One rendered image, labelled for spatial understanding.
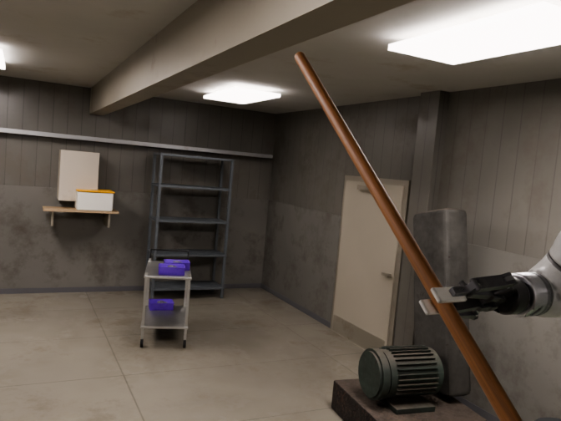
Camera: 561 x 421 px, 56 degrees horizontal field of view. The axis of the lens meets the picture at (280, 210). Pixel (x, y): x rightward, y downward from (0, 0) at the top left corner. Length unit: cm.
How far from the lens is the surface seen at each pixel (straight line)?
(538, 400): 523
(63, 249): 869
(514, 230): 523
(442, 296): 99
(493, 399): 96
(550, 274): 121
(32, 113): 856
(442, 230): 493
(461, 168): 571
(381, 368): 451
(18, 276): 875
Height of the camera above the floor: 217
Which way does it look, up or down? 4 degrees down
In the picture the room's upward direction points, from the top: 5 degrees clockwise
